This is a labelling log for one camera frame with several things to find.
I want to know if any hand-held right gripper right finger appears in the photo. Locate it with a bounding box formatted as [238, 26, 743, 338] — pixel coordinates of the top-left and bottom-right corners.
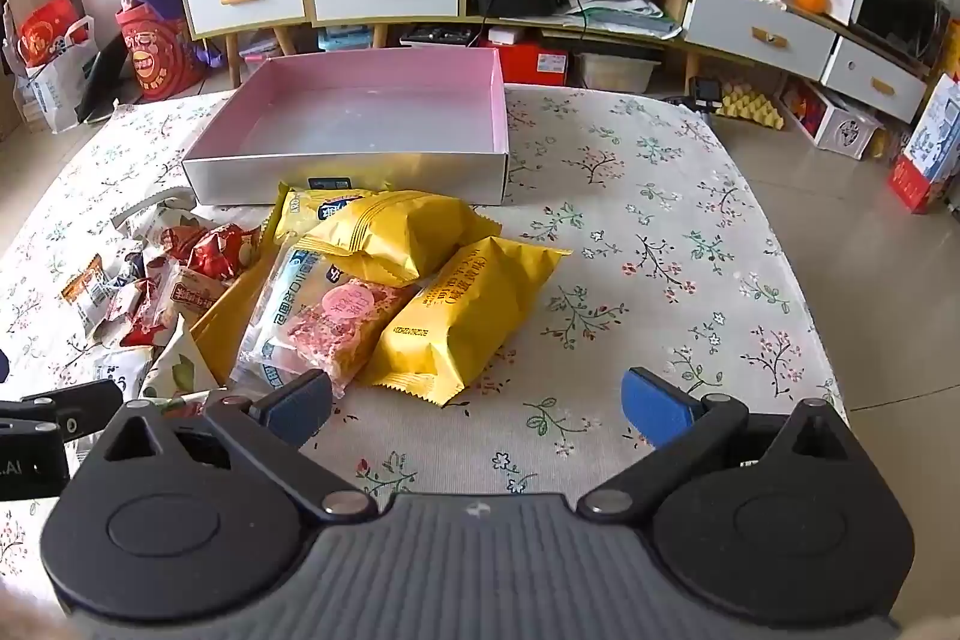
[577, 366, 865, 522]

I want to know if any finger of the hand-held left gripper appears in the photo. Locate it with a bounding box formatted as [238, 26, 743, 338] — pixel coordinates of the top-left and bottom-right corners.
[0, 415, 85, 455]
[19, 379, 125, 422]

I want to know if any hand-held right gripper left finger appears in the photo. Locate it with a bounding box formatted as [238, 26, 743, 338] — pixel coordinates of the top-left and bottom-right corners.
[96, 370, 380, 522]

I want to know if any small white snack packet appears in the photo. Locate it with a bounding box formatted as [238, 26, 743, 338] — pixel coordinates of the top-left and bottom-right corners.
[90, 344, 155, 397]

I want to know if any pink cake packet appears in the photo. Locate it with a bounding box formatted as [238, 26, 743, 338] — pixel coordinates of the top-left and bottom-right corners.
[289, 278, 417, 398]

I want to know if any red white snack packet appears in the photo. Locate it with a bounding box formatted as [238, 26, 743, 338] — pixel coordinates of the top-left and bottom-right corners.
[112, 280, 177, 348]
[187, 222, 263, 281]

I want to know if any gold snack packet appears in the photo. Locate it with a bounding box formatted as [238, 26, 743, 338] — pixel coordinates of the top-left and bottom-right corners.
[191, 265, 278, 386]

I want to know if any orange white snack packet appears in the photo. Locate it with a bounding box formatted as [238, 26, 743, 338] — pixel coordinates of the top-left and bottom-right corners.
[60, 254, 125, 341]

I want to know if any yellow snack packet black print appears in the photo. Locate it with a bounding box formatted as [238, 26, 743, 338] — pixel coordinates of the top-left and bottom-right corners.
[358, 235, 572, 407]

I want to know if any yellow snack packet blue label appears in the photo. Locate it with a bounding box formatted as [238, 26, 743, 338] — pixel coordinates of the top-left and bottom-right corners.
[270, 181, 395, 247]

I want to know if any plain yellow snack packet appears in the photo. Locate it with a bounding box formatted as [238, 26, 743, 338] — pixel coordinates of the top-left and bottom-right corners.
[304, 190, 502, 289]

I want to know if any silver box with pink inside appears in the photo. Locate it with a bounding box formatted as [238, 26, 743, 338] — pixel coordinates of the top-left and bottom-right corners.
[181, 47, 512, 208]

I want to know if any floral tablecloth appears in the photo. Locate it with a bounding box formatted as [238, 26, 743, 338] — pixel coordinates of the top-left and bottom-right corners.
[0, 81, 852, 640]

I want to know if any yellow egg tray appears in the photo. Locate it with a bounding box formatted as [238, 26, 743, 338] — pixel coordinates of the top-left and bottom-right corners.
[716, 81, 790, 133]

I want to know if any small black device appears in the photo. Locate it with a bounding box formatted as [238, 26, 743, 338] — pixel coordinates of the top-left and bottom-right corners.
[686, 76, 725, 113]

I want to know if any white open carton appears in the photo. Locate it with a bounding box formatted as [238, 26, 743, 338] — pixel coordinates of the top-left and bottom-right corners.
[780, 77, 884, 161]

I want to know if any white red shopping bag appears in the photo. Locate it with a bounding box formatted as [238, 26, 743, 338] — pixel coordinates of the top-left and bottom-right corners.
[13, 0, 100, 133]

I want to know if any clear storage bin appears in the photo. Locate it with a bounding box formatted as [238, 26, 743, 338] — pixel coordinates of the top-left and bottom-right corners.
[574, 51, 662, 94]

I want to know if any red gift bag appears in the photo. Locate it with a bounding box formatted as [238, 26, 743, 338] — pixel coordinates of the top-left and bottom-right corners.
[116, 2, 205, 103]

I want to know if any blue lidded storage bin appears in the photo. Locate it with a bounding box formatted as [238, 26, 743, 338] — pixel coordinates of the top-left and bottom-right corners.
[319, 26, 374, 53]

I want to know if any red cardboard box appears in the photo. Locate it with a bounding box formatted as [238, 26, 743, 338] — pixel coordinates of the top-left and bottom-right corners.
[497, 40, 572, 85]

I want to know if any red blue white carton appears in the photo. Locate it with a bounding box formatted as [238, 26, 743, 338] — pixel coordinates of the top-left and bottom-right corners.
[889, 74, 960, 215]

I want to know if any clear bin with dark contents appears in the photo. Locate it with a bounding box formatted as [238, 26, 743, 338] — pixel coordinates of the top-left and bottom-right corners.
[401, 23, 482, 49]

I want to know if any pile of papers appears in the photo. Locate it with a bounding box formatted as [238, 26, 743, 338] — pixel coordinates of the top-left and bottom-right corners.
[562, 0, 685, 39]

